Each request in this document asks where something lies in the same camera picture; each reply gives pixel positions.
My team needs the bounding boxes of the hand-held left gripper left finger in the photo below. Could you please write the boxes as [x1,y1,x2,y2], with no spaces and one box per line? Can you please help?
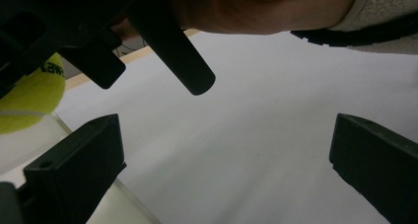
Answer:
[23,113,127,224]

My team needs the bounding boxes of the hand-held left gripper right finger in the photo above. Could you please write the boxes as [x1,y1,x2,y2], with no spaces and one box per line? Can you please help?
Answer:
[328,112,418,224]

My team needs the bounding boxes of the yellow tennis ball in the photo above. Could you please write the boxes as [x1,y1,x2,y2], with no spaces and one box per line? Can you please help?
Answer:
[0,51,66,135]

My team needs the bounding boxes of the white plastic basket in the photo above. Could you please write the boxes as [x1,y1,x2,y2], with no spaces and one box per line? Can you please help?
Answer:
[0,112,163,224]

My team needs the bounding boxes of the white table mat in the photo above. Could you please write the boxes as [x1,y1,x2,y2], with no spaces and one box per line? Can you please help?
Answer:
[53,30,418,224]

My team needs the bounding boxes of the black cables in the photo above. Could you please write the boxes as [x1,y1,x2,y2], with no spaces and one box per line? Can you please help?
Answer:
[112,40,149,58]

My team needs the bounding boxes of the black wrist strap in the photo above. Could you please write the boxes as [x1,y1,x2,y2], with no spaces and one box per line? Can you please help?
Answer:
[290,12,418,48]

